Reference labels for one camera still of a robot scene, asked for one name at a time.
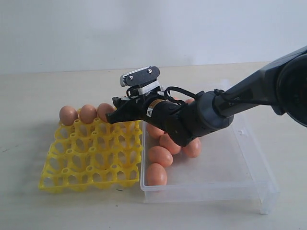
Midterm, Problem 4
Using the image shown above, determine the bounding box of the yellow plastic egg tray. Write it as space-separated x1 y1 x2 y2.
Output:
38 117 145 193

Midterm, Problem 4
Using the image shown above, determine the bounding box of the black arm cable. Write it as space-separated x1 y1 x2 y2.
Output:
126 86 283 113

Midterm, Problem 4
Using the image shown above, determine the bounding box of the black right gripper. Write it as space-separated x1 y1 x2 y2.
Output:
106 93 180 131

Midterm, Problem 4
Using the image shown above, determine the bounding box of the clear plastic container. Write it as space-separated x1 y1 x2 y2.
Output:
140 114 279 215

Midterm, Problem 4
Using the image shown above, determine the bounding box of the brown egg left column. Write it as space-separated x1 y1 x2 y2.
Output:
146 123 165 139

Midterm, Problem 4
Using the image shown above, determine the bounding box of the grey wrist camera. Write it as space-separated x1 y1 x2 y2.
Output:
119 66 160 87

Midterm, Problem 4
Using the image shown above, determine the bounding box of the brown egg placed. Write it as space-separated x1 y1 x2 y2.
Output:
59 105 79 126
97 103 115 123
80 104 97 124

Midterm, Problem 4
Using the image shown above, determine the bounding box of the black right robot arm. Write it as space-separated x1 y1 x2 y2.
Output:
106 47 307 147

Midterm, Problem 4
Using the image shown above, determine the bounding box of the brown egg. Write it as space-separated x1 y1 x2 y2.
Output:
182 138 202 158
148 146 173 167
146 163 167 186
159 133 181 155
185 98 195 105

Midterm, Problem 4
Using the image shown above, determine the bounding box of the brown egg centre left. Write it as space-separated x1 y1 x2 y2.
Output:
159 133 181 155

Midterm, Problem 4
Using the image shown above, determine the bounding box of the brown egg back right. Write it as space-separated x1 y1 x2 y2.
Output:
185 98 195 105

